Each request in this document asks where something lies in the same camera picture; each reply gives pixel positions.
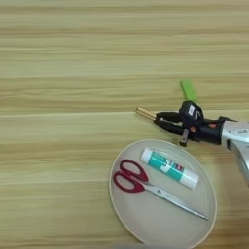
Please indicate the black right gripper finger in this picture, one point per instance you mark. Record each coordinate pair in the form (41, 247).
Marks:
(170, 116)
(170, 128)

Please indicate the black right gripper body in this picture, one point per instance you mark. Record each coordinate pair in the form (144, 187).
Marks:
(207, 129)

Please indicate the green rectangular block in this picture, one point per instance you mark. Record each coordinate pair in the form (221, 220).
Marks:
(188, 90)

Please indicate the beige round plate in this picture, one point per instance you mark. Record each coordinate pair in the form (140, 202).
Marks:
(155, 220)

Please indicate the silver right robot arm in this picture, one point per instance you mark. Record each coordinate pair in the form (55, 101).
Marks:
(236, 133)

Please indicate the white teal glue stick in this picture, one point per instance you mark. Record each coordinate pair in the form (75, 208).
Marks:
(168, 167)

